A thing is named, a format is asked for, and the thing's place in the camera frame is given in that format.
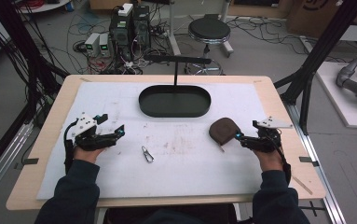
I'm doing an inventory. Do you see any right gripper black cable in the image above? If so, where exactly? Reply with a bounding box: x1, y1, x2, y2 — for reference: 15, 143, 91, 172
271, 136, 293, 185

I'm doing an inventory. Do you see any grey power supply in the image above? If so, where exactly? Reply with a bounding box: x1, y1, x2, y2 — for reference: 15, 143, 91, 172
84, 32, 102, 58
99, 33, 112, 58

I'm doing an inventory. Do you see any floor cable tangle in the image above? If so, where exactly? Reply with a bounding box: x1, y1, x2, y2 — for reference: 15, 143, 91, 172
227, 16, 310, 55

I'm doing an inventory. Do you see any person's left hand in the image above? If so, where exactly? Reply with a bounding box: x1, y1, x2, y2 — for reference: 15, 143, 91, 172
73, 146, 106, 165

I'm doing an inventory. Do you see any silver metal clip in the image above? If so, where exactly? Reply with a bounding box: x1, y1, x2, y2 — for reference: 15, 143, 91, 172
141, 146, 155, 164

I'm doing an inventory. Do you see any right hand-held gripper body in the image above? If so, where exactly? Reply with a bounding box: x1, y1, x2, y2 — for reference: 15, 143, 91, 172
243, 116, 294, 154

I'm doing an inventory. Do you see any black tape strip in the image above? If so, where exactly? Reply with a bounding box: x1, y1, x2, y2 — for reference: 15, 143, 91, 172
298, 156, 321, 168
13, 157, 40, 171

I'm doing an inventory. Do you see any black rack with oval tray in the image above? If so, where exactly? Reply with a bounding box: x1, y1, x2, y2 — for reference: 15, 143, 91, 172
138, 54, 213, 119

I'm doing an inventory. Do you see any white platform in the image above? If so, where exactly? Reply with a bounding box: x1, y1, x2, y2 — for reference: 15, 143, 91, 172
315, 61, 357, 131

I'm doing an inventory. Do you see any black frame post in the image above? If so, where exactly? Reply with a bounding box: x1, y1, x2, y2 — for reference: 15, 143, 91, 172
0, 0, 70, 97
273, 0, 357, 135

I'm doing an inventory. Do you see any black round stool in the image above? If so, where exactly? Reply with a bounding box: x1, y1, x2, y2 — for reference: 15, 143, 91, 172
185, 16, 235, 76

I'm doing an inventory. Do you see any person's right hand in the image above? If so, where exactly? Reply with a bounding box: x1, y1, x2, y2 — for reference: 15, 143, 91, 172
253, 148, 285, 173

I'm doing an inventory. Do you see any cardboard box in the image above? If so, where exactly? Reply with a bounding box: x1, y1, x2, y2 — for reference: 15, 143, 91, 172
285, 0, 357, 40

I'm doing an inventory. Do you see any black computer tower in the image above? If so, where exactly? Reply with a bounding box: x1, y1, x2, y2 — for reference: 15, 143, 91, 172
131, 5, 152, 49
108, 12, 134, 63

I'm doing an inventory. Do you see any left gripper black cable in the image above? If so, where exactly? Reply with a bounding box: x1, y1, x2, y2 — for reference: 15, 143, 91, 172
62, 119, 80, 175

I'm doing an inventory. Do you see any white box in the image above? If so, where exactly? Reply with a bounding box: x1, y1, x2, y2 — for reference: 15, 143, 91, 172
117, 2, 134, 18

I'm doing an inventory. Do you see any aluminium rail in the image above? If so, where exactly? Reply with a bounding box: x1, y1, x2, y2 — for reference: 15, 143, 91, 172
285, 102, 348, 224
0, 120, 34, 208

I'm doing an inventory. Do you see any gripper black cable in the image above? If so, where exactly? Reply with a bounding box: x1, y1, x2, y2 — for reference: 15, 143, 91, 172
62, 119, 80, 175
271, 136, 293, 185

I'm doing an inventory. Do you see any white table leg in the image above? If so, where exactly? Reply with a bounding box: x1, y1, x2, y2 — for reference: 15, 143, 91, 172
166, 0, 183, 57

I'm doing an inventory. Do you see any white table mat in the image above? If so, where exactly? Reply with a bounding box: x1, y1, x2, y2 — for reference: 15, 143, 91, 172
35, 81, 295, 201

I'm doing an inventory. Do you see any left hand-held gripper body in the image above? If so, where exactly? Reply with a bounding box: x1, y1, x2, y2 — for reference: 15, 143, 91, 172
65, 113, 118, 153

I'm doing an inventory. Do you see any brown pouch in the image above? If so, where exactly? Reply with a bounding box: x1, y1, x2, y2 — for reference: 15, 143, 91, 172
208, 117, 242, 147

